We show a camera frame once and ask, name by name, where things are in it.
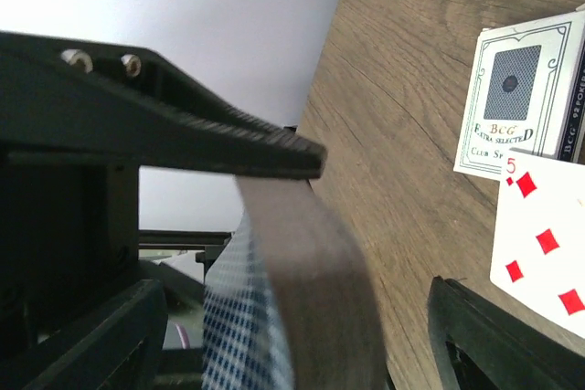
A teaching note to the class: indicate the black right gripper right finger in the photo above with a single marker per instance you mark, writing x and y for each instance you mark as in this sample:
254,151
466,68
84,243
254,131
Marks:
477,345

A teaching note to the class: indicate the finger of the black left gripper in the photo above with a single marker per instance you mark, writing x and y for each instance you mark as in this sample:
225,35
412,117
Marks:
68,101

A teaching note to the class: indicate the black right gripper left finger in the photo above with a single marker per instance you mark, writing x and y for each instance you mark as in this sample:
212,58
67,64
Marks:
117,346

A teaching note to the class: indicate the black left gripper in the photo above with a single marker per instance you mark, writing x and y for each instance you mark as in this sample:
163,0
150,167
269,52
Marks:
69,230

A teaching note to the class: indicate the five of diamonds card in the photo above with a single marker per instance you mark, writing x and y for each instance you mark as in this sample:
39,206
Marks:
538,250

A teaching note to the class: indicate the white card box tray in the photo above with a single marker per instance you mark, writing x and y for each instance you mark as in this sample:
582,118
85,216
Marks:
526,92

